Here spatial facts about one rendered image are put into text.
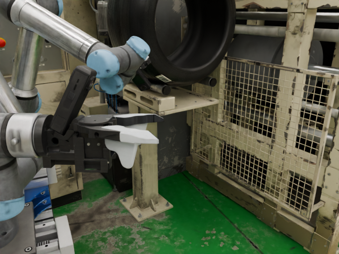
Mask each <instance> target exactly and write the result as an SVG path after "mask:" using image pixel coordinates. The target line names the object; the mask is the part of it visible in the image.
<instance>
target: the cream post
mask: <svg viewBox="0 0 339 254"><path fill-rule="evenodd" d="M129 113H132V114H136V113H144V114H153V113H151V112H149V111H147V110H145V109H143V108H141V107H139V106H137V105H135V104H133V103H131V102H129ZM146 131H150V132H151V133H152V134H154V135H155V136H156V137H157V122H150V123H148V124H147V127H146ZM132 182H133V200H134V199H135V198H137V201H138V206H139V207H140V208H141V209H142V210H144V209H145V208H148V207H150V199H152V200H153V203H154V205H156V204H158V159H157V144H140V145H138V148H137V152H136V156H135V160H134V164H133V166H132Z"/></svg>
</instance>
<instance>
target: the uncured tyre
mask: <svg viewBox="0 0 339 254"><path fill-rule="evenodd" d="M157 3H158V0H108V2H107V9H106V22H107V29H108V34H109V37H110V40H111V43H112V45H113V47H118V46H123V45H125V44H126V42H127V41H128V40H129V39H130V38H131V37H132V36H137V37H139V38H141V39H143V40H144V41H145V42H146V43H147V44H148V46H149V47H150V54H149V55H148V56H149V58H150V60H151V63H150V64H149V65H147V67H146V68H144V69H142V70H141V71H142V73H143V74H144V75H145V77H146V78H147V79H150V80H153V81H156V82H159V83H162V84H165V85H168V86H187V85H192V84H195V83H197V82H199V81H201V80H203V79H205V78H206V77H207V76H209V75H210V74H211V73H212V72H213V71H214V70H215V69H216V68H217V67H218V65H219V64H220V63H221V61H222V60H223V58H224V56H225V54H226V53H227V51H228V49H229V46H230V44H231V41H232V38H233V35H234V31H235V25H236V3H235V0H185V3H186V7H187V13H188V22H187V29H186V33H185V36H184V38H183V40H182V42H181V44H180V45H179V47H178V48H177V49H176V50H175V51H174V52H173V53H172V54H171V55H169V56H168V57H166V56H165V55H164V53H163V51H162V50H161V48H160V46H159V43H158V40H157V36H156V30H155V12H156V6H157ZM159 75H163V76H165V77H166V78H168V79H170V80H171V81H170V82H166V83H165V82H163V81H162V80H160V79H158V78H157V77H156V76H159Z"/></svg>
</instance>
